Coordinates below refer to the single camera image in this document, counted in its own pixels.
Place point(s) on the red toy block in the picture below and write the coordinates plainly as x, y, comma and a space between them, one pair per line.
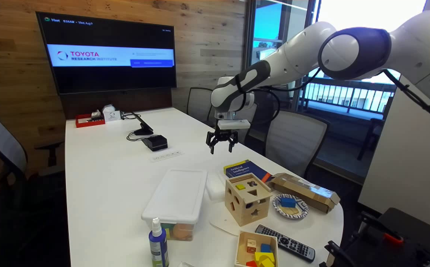
250, 265

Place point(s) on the blue book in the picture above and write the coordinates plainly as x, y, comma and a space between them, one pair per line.
246, 170

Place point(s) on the wooden tray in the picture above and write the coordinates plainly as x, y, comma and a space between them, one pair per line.
241, 250

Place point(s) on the black balcony railing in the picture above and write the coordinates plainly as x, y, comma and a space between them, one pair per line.
353, 97

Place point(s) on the black tablet on stand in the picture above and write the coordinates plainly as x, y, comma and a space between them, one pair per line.
142, 127

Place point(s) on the wall mounted TV screen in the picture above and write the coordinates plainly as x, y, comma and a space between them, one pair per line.
105, 54

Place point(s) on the plastic container white lid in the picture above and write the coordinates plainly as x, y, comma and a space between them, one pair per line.
175, 195

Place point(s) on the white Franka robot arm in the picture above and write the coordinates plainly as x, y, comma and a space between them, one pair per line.
293, 54

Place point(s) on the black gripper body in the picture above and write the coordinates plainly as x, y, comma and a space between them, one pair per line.
224, 134

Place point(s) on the black robot mount platform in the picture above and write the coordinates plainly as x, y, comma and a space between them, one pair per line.
408, 247

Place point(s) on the blue white patterned plate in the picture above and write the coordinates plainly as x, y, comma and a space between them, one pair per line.
293, 211

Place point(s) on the grey mesh office chair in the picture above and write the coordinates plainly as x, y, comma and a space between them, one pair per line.
1, 143
249, 127
198, 105
296, 142

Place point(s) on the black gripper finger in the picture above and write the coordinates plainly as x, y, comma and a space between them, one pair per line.
212, 143
231, 143

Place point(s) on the large white panel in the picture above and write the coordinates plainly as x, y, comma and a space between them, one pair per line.
412, 164

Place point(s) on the wooden shape sorter cube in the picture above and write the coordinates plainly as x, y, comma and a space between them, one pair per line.
246, 201

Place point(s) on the small black box device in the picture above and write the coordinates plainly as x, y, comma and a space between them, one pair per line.
154, 143

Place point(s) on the small blue toy block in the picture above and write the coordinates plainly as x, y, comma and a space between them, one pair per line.
265, 247

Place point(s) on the black remote control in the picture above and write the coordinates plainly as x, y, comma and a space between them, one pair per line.
286, 244

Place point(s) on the yellow toy block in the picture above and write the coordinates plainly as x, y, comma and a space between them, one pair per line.
265, 259

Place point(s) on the tan wooden toy block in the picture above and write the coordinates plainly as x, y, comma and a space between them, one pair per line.
250, 244

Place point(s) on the white tissue box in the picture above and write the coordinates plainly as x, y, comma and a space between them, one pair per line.
111, 113

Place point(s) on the red box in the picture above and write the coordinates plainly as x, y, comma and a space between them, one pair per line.
89, 121

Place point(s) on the blue label spray bottle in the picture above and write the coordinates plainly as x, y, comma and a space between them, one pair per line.
158, 247

